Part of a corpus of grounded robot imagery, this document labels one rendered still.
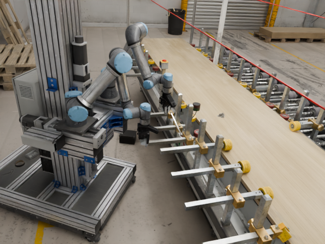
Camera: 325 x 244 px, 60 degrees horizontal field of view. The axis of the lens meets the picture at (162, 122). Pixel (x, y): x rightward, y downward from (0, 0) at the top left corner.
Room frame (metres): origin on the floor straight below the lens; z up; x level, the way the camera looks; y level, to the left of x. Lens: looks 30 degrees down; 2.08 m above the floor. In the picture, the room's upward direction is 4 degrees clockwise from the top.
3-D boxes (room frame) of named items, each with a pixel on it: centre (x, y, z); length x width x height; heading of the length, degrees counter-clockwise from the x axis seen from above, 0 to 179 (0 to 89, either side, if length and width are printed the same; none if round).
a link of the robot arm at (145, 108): (1.78, 0.13, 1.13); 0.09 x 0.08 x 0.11; 115
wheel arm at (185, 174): (1.39, -0.32, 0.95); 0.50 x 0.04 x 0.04; 108
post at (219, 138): (1.45, -0.35, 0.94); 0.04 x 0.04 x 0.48; 18
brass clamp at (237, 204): (1.19, -0.44, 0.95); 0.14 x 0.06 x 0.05; 18
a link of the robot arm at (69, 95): (1.70, 0.60, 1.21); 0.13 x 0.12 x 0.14; 25
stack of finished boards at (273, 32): (9.66, -4.20, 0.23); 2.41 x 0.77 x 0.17; 106
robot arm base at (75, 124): (1.71, 0.61, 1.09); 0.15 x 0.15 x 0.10
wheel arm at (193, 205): (1.16, -0.39, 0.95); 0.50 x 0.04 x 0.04; 108
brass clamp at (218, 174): (1.43, -0.36, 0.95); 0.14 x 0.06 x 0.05; 18
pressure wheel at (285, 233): (0.97, -0.64, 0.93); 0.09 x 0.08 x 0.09; 108
